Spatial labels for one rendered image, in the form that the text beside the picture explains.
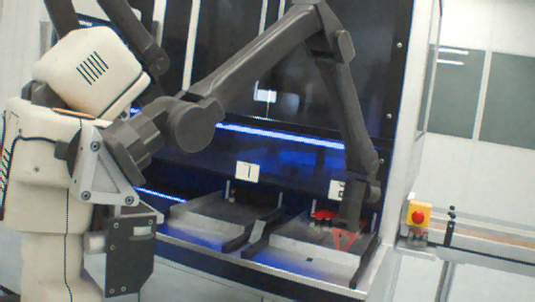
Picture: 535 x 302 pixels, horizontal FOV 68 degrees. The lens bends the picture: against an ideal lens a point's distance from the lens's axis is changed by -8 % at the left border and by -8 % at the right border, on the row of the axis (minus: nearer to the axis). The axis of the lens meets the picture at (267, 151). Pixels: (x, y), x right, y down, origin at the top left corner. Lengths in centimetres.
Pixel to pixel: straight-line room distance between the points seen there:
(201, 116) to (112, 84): 19
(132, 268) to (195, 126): 33
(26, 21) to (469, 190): 549
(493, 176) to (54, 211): 562
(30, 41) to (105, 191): 77
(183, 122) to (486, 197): 557
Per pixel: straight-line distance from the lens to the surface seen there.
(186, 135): 69
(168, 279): 181
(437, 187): 603
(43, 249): 88
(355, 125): 106
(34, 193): 82
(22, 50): 139
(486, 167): 602
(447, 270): 159
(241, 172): 152
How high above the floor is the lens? 131
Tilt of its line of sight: 8 degrees down
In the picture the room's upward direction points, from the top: 8 degrees clockwise
